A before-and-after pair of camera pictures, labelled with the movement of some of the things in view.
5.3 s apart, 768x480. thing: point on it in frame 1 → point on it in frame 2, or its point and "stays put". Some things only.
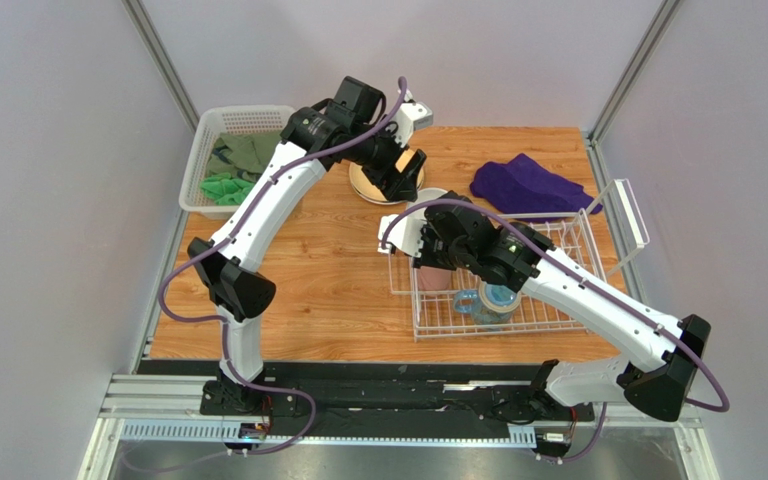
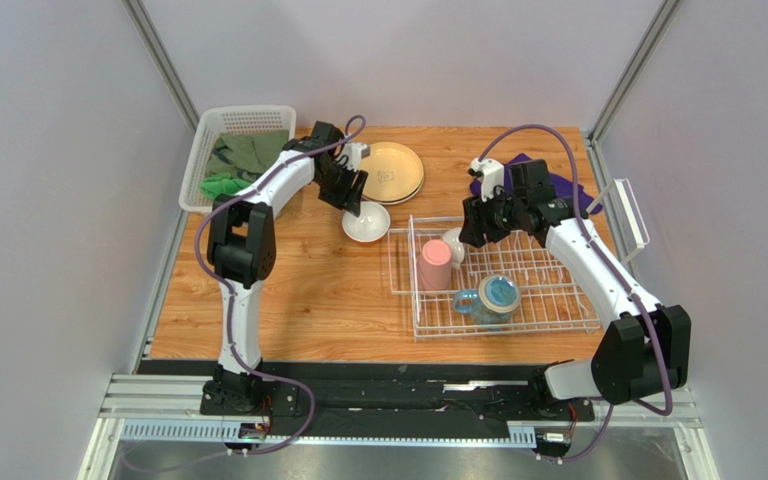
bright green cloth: [225, 189] stays put
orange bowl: [426, 194] → [372, 224]
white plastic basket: [203, 125] stays put
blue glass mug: [490, 304] stays put
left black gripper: [399, 186] → [347, 199]
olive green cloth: [246, 152] stays put
